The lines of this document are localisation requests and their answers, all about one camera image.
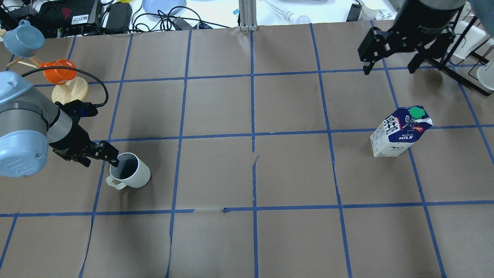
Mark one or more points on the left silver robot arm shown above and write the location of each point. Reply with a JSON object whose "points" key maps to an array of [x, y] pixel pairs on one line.
{"points": [[30, 124]]}

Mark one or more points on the white mug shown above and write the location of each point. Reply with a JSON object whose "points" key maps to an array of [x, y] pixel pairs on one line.
{"points": [[131, 172], [485, 75], [471, 40]]}

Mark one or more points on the black computer box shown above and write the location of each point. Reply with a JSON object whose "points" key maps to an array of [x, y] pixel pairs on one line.
{"points": [[63, 18]]}

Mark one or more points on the orange mug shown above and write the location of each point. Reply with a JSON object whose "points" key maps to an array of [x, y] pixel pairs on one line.
{"points": [[59, 76]]}

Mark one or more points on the blue white milk carton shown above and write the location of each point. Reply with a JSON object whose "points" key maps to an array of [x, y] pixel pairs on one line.
{"points": [[399, 131]]}

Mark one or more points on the light bulb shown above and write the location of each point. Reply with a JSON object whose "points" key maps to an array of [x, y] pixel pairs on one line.
{"points": [[290, 16]]}

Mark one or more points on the blue mug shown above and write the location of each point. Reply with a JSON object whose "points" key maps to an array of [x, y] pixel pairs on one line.
{"points": [[25, 40]]}

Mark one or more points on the black wire mug rack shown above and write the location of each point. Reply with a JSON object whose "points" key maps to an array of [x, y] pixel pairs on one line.
{"points": [[464, 70]]}

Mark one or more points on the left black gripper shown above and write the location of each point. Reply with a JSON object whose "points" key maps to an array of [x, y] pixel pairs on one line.
{"points": [[74, 139]]}

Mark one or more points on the white mug on rack front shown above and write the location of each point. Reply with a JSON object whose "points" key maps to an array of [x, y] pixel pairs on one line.
{"points": [[485, 75]]}

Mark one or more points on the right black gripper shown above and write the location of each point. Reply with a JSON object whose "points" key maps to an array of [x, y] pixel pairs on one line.
{"points": [[421, 21]]}

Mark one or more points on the black power adapter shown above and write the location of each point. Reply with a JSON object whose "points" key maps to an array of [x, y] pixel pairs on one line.
{"points": [[118, 18]]}

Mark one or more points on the aluminium frame post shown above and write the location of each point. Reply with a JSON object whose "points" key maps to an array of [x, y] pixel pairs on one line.
{"points": [[248, 15]]}

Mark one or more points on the blue plate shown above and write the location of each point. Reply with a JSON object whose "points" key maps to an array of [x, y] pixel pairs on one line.
{"points": [[151, 7]]}

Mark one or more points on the wooden mug tree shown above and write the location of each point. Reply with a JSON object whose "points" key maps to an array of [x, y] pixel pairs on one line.
{"points": [[75, 89]]}

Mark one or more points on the white paper cup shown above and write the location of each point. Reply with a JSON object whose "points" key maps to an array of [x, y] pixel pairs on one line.
{"points": [[370, 9]]}

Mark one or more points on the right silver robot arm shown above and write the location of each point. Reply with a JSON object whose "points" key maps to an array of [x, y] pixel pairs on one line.
{"points": [[439, 12]]}

